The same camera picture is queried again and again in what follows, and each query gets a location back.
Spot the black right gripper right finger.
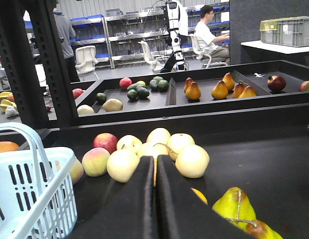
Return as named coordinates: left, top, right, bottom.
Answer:
left=155, top=155, right=252, bottom=239

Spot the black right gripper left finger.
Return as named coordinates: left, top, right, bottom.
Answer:
left=67, top=156, right=155, bottom=239

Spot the light blue plastic basket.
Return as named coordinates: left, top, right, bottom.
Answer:
left=0, top=122, right=77, bottom=239

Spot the red apple behind basket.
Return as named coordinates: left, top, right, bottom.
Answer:
left=93, top=132, right=118, bottom=154

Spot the yellow lemon upper right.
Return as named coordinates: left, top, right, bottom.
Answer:
left=191, top=188, right=208, bottom=205

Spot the green pear upper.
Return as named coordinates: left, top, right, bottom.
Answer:
left=212, top=187, right=256, bottom=221

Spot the pale peach fruit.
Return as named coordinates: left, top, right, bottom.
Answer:
left=82, top=147, right=110, bottom=177

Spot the black wooden produce stand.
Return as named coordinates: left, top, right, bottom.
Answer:
left=0, top=0, right=309, bottom=239

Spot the large orange grapefruit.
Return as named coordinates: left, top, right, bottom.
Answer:
left=0, top=141, right=19, bottom=153

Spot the dark red pomegranate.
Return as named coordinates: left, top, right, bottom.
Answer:
left=267, top=75, right=286, bottom=92

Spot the seated man white shirt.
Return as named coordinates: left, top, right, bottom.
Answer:
left=194, top=4, right=230, bottom=61

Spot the white humanoid robot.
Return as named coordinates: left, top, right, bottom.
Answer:
left=160, top=0, right=188, bottom=73

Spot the grey plastic crate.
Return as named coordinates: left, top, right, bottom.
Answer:
left=259, top=16, right=309, bottom=47

